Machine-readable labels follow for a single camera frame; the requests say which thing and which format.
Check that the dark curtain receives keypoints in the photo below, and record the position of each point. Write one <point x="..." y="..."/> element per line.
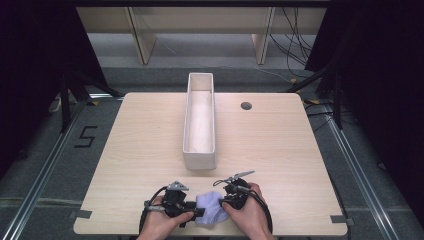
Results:
<point x="386" y="100"/>
<point x="30" y="66"/>

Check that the long white storage box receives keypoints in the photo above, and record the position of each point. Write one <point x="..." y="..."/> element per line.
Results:
<point x="199" y="123"/>

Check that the person's left hand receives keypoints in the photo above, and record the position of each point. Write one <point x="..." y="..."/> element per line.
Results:
<point x="160" y="226"/>

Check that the black metal stand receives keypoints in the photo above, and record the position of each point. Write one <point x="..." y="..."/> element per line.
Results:
<point x="336" y="100"/>
<point x="65" y="100"/>

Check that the person's right hand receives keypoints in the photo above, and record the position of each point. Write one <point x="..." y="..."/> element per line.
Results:
<point x="248" y="220"/>

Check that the light wooden shelf unit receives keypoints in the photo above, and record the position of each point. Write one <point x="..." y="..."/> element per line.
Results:
<point x="200" y="20"/>

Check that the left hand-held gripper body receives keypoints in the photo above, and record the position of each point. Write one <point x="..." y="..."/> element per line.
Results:
<point x="175" y="199"/>

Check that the grey tape strip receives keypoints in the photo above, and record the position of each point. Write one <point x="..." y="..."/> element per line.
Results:
<point x="340" y="220"/>
<point x="81" y="214"/>

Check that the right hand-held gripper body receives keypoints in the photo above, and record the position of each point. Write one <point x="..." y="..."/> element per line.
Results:
<point x="237" y="193"/>

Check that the aluminium floor rail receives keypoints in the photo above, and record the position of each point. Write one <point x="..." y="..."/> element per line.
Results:
<point x="360" y="173"/>
<point x="43" y="173"/>

